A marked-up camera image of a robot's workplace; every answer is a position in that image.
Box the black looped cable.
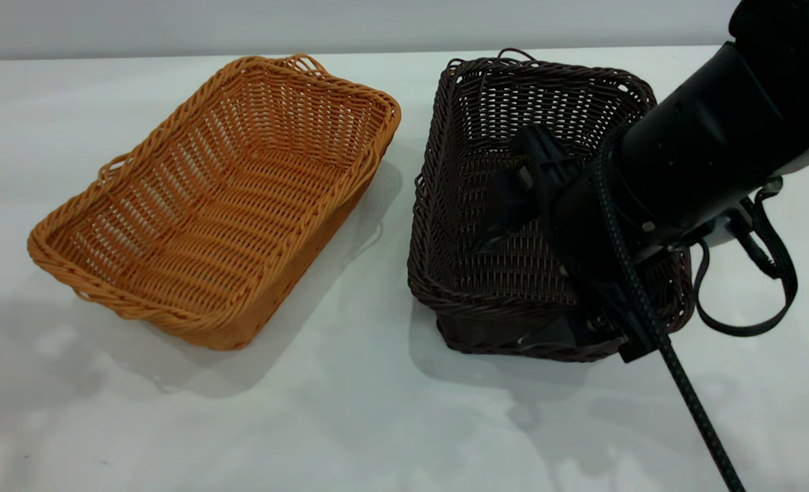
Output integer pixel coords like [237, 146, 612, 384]
[693, 179, 799, 338]

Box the orange wicker basket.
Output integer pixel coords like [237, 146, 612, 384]
[27, 55, 402, 352]

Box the dark brown wicker basket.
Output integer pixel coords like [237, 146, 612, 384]
[407, 49, 696, 364]

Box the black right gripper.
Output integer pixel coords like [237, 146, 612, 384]
[476, 124, 670, 364]

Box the black braided cable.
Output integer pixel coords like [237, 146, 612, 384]
[596, 130, 747, 492]

